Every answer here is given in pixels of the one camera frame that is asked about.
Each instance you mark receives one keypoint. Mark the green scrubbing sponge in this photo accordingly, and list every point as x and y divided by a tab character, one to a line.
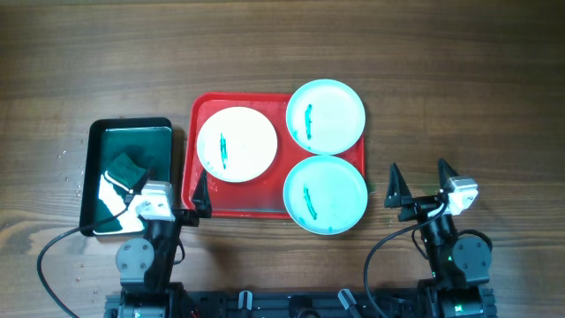
123	171

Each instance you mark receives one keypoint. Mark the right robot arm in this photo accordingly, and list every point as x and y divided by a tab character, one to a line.
459	260

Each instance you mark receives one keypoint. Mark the light blue plate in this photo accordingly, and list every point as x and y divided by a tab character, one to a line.
325	117
325	195

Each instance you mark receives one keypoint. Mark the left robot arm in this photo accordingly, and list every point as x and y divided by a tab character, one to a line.
145	264

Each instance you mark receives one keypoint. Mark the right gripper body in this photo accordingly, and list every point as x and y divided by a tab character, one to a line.
417	208

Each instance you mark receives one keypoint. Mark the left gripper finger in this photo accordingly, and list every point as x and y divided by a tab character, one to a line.
201	199
138	186

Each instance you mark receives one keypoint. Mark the white round plate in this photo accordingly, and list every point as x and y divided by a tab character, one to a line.
236	144

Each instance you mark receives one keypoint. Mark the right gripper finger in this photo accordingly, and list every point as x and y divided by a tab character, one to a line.
398	194
447	175

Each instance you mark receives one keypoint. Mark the black water tray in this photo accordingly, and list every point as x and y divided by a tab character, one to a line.
148	142

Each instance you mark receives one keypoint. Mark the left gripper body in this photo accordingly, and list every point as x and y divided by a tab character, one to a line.
185	217

